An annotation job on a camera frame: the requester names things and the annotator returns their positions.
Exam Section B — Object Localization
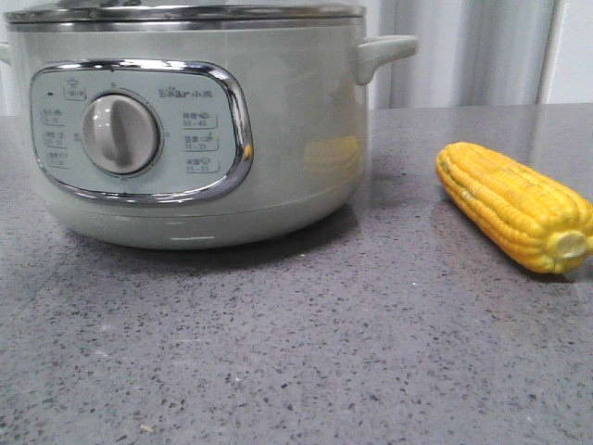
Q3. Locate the white pleated curtain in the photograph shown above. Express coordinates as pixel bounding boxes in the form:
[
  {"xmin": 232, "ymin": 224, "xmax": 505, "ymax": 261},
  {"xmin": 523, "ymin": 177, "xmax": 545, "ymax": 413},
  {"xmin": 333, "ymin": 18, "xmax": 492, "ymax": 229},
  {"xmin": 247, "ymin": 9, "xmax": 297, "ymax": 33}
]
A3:
[{"xmin": 1, "ymin": 1, "xmax": 592, "ymax": 113}]

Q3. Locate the yellow corn cob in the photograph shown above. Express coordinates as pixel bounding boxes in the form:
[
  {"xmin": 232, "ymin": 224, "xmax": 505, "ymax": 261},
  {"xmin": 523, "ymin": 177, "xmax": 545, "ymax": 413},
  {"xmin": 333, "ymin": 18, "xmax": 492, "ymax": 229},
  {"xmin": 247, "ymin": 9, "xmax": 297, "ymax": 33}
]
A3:
[{"xmin": 435, "ymin": 142, "xmax": 592, "ymax": 274}]

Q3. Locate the glass pot lid steel rim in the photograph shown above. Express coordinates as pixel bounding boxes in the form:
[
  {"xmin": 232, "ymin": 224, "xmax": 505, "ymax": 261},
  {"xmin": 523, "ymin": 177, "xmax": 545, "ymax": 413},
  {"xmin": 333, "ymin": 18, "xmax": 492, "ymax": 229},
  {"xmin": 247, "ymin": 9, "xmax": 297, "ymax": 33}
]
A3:
[{"xmin": 5, "ymin": 1, "xmax": 366, "ymax": 24}]

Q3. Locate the pale green electric cooking pot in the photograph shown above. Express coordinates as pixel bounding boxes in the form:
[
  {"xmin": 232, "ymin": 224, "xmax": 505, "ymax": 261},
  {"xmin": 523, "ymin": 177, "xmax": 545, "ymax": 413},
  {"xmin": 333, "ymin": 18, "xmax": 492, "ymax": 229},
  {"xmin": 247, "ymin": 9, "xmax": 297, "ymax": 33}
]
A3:
[{"xmin": 0, "ymin": 19, "xmax": 420, "ymax": 252}]

